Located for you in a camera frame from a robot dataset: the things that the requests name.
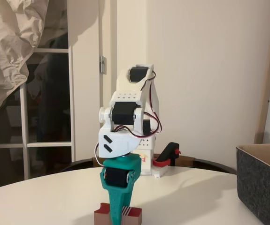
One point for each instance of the red striped wooden block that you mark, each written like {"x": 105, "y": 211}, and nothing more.
{"x": 102, "y": 216}

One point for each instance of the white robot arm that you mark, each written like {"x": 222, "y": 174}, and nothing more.
{"x": 125, "y": 93}

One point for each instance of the dark grey felt box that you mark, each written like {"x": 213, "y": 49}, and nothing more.
{"x": 261, "y": 187}

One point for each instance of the black clamp with red knob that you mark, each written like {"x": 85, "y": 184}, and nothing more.
{"x": 168, "y": 152}

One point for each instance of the dark wooden chair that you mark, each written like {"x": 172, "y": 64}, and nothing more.
{"x": 207, "y": 164}

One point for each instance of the white glazed door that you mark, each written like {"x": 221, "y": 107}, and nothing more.
{"x": 71, "y": 93}

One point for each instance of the metal door hinge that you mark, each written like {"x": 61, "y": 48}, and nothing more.
{"x": 102, "y": 64}

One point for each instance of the beige crumpled curtain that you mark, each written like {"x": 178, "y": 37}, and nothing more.
{"x": 8, "y": 35}

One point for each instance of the wooden frame with frosted panel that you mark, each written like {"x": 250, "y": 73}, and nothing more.
{"x": 267, "y": 93}

